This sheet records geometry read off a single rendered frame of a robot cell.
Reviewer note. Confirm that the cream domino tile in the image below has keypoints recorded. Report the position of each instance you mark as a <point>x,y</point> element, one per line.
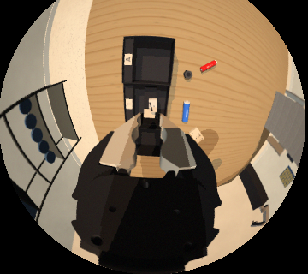
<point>195,133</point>

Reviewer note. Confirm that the blue aa battery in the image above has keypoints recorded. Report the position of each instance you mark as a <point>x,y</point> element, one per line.
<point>186,107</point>

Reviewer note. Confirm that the red battery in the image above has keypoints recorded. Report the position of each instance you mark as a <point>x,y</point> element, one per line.
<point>208,65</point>

